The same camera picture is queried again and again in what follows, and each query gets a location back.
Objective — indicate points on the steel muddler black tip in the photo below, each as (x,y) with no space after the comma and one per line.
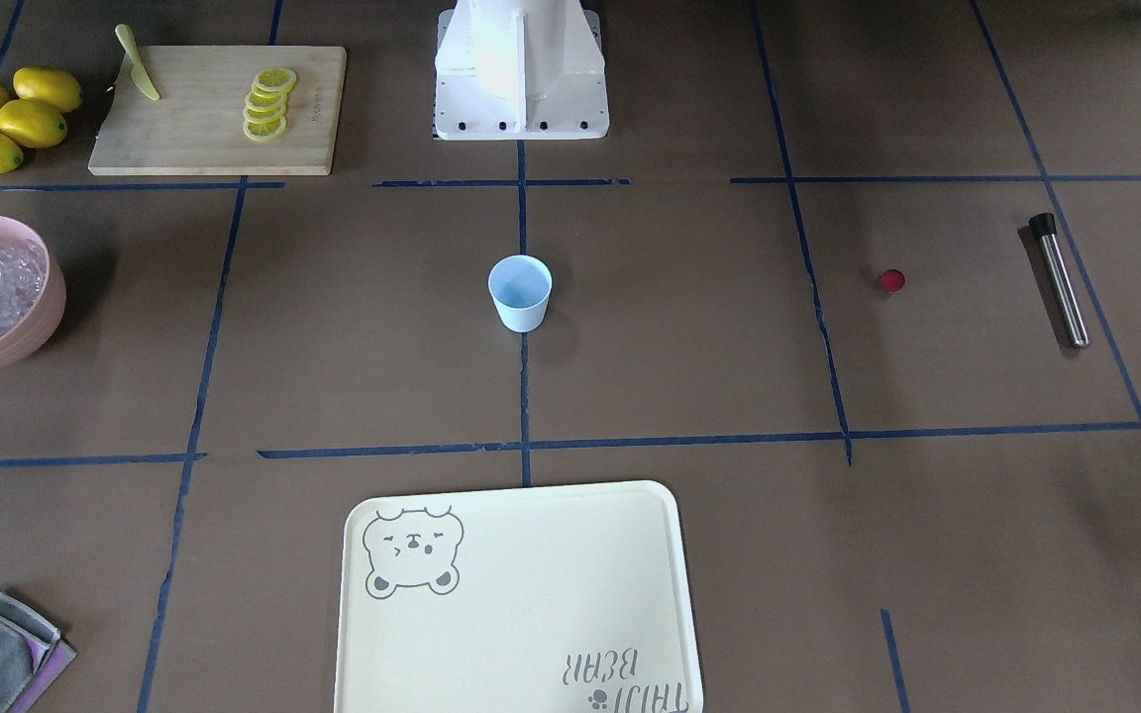
(1045,231)

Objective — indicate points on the pink bowl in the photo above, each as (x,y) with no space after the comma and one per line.
(40,323)

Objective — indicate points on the bamboo cutting board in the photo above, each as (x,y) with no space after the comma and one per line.
(195,129)

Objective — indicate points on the lemon slice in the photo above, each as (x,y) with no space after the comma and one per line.
(274,80)
(265,131)
(264,115)
(263,102)

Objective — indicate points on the red strawberry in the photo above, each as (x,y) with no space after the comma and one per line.
(891,281)

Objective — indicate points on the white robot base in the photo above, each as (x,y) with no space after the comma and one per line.
(519,71)

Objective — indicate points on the light blue plastic cup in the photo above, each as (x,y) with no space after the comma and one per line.
(520,287)

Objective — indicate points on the cream bear serving tray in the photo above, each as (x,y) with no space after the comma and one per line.
(567,598)

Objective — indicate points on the yellow-green plastic knife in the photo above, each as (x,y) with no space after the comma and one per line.
(138,70)

